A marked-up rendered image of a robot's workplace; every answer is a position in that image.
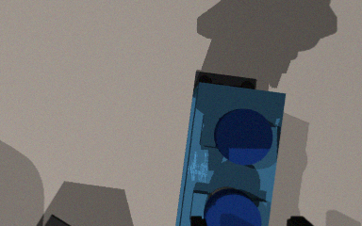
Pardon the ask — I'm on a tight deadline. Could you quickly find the grey push-button control box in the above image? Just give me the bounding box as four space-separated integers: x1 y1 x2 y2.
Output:
44 215 71 226

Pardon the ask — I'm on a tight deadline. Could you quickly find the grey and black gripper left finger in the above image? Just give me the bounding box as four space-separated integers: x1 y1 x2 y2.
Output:
190 216 207 226

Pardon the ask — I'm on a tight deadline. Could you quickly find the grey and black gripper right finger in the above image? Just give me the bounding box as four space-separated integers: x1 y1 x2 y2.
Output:
287 216 314 226

